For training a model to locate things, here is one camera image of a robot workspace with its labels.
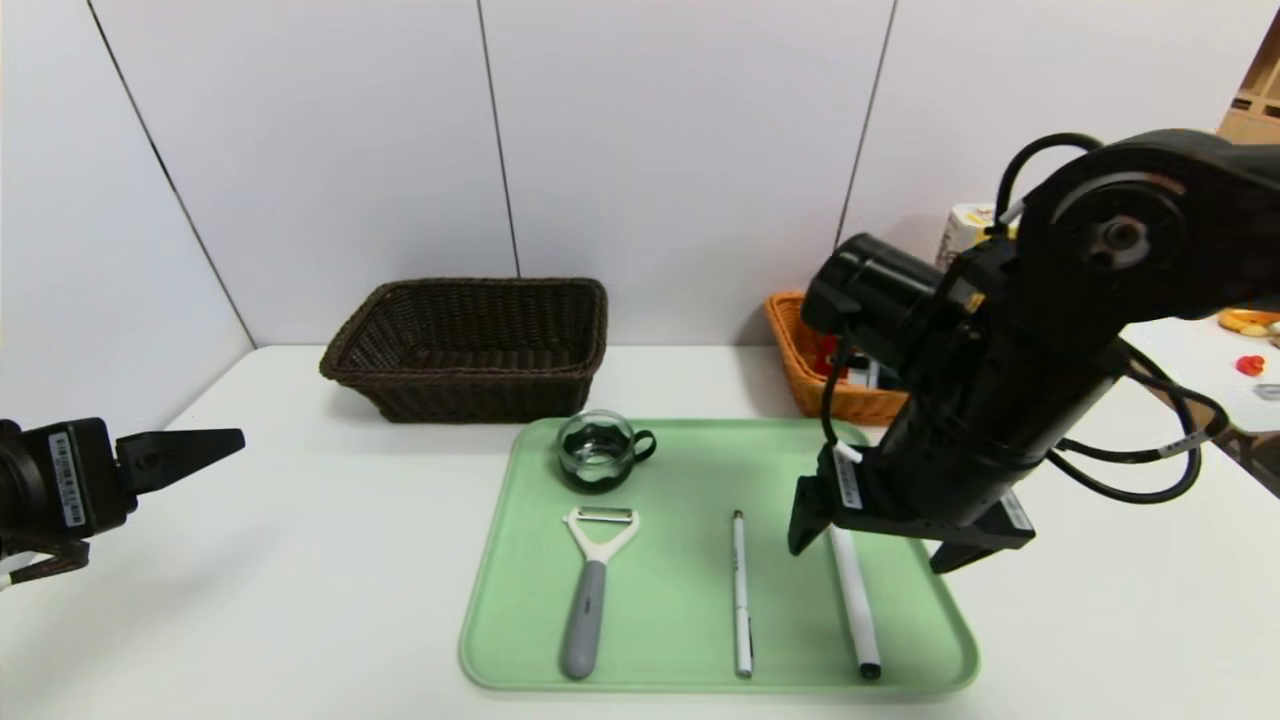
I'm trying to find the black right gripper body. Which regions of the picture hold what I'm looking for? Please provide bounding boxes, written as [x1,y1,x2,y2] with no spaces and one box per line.
[814,339,1126,551]

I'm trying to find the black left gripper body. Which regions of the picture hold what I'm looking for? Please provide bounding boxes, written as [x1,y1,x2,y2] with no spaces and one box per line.
[0,417,139,555]

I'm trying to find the thick white marker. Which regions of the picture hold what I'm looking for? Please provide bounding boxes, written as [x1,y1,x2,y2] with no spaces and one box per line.
[828,525,884,682]

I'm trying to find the red soda can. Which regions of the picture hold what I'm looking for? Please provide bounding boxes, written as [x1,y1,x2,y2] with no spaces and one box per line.
[812,335,853,386]

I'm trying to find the glass cup with black handle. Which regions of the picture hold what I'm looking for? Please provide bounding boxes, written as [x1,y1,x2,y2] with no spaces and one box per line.
[556,410,658,495]

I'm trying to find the white peeler with grey handle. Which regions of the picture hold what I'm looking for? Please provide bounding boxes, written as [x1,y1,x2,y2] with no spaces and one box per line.
[560,506,641,681]

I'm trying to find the tall yellow snack box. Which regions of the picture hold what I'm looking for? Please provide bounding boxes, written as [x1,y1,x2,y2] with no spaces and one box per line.
[940,203,1003,267]

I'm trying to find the orange wicker basket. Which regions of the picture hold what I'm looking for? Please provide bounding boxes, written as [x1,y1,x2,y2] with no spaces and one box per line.
[765,291,911,428]

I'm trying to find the dark brown wicker basket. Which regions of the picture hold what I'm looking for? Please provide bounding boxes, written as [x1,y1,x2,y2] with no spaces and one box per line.
[320,279,609,425]

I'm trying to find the thin white pen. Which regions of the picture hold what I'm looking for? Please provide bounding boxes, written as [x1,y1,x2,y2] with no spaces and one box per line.
[731,510,754,678]

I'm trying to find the light green plastic tray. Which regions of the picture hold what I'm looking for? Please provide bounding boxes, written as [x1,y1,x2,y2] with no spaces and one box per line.
[459,417,980,692]

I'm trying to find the white side table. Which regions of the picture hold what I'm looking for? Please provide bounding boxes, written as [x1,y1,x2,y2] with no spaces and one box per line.
[1120,318,1280,496]

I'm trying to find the light wooden cabinet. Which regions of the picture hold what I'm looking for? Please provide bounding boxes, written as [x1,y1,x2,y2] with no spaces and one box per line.
[1217,20,1280,146]

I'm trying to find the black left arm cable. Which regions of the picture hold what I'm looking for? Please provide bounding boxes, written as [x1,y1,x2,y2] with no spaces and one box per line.
[0,538,93,589]

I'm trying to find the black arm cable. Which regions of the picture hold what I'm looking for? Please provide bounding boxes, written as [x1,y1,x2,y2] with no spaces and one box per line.
[995,133,1233,506]
[0,538,93,589]

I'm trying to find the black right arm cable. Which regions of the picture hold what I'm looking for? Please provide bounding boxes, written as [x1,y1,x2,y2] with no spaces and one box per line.
[995,133,1233,506]

